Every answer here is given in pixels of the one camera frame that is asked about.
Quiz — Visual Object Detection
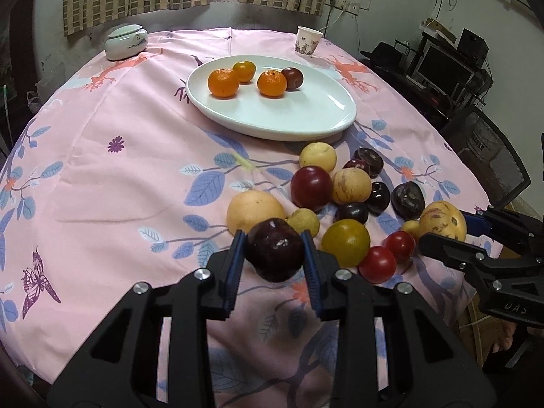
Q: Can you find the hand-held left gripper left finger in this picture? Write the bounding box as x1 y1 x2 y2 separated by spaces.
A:
47 229 248 408

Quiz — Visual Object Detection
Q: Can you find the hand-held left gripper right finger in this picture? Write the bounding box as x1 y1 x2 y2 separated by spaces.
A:
300 229 498 408

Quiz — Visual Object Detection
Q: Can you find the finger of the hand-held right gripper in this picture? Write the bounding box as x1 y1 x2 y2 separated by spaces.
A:
419 233 494 273
463 206 544 260

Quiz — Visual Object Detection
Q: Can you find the striped yellow pepino melon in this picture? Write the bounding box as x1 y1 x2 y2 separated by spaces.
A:
419 201 467 241
330 168 372 205

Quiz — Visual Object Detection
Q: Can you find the red tomato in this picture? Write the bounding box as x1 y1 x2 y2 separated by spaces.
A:
358 246 397 284
384 230 416 263

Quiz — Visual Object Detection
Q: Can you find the dark purple plum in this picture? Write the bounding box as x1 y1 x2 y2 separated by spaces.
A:
333 202 370 226
366 181 391 215
245 218 306 282
280 67 304 91

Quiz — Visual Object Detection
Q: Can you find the wrinkled dark passion fruit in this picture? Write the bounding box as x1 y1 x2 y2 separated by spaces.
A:
391 181 426 221

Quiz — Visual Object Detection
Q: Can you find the small green-yellow fruit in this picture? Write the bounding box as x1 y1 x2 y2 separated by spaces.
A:
287 208 320 238

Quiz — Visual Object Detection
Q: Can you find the yellow pear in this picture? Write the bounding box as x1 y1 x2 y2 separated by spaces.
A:
226 190 286 236

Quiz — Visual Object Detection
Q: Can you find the large red plum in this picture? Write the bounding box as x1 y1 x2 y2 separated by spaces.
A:
290 166 333 212

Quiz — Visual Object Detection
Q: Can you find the white oval plate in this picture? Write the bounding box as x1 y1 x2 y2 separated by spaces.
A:
186 54 357 141

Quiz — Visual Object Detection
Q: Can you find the person's right hand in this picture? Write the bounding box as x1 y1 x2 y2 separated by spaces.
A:
484 322 528 353

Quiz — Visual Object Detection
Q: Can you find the black mesh office chair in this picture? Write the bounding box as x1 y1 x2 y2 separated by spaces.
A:
440 104 532 213

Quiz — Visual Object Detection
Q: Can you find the small red plum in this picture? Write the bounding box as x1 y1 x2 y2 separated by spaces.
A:
342 158 370 176

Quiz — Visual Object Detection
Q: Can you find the black computer desk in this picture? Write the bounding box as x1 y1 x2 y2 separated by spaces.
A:
395 30 496 128

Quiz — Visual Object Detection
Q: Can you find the computer monitor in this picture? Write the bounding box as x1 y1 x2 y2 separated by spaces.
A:
414 42 476 94

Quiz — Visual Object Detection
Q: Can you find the pink printed tablecloth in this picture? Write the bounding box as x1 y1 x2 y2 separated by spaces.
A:
0 29 496 408

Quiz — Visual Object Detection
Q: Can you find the black speaker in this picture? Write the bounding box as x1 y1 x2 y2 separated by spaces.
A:
457 28 489 66

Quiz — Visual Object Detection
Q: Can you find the orange mandarin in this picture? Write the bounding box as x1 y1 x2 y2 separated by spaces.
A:
207 68 240 98
257 69 287 98
232 60 256 83

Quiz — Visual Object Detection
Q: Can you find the cardboard box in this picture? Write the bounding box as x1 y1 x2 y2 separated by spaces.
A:
421 18 457 42

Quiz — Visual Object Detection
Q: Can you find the printed paper cup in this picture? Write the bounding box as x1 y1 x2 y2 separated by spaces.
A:
294 26 323 58

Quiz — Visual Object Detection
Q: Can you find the white lidded ceramic jar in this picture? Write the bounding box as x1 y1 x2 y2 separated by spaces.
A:
105 24 149 61

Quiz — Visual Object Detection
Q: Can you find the white cable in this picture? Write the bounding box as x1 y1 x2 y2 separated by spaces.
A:
317 6 347 35

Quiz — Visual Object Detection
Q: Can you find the white wall power socket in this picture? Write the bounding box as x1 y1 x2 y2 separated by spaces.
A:
329 0 362 14

